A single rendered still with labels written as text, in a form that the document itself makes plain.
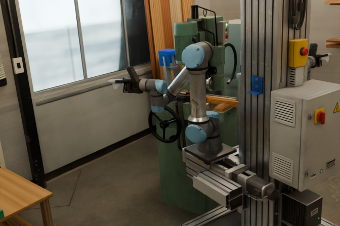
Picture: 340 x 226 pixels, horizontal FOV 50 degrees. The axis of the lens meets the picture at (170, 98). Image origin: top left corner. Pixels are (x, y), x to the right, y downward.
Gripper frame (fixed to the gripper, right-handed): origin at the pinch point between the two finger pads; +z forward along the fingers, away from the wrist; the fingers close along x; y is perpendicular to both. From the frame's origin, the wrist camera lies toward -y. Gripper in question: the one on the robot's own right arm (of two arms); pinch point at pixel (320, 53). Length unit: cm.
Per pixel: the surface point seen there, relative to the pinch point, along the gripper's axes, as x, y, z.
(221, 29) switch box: -66, -28, -24
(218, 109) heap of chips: -50, 26, -64
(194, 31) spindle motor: -69, -30, -54
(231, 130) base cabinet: -71, 57, -21
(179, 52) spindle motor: -80, -17, -61
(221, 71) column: -76, 6, -17
